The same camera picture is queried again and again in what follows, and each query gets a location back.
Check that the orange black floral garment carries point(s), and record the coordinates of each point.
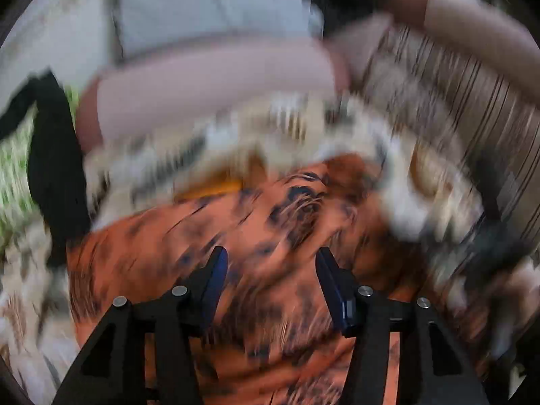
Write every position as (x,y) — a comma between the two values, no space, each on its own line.
(272,340)

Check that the light grey pillow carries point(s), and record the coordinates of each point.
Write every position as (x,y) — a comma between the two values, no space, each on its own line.
(146,26)

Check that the cream leaf print blanket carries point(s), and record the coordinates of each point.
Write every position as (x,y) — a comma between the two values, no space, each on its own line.
(427,198)

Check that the black cloth on pillow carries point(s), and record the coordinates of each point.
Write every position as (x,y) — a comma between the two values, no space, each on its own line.
(55,173)

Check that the green white patterned pillow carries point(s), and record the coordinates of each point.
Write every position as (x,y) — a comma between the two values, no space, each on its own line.
(17,206)

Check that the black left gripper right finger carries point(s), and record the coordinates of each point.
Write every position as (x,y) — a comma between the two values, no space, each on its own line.
(432,367)

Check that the white padded headboard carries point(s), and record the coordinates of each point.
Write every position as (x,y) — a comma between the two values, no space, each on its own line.
(74,39)

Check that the beige striped bedsheet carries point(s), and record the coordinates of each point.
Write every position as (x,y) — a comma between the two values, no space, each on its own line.
(463,108)

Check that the pink bolster pillow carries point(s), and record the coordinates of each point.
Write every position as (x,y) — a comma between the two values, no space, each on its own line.
(185,84)

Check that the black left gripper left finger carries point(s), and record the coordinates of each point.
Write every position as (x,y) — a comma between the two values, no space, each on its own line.
(140,351)

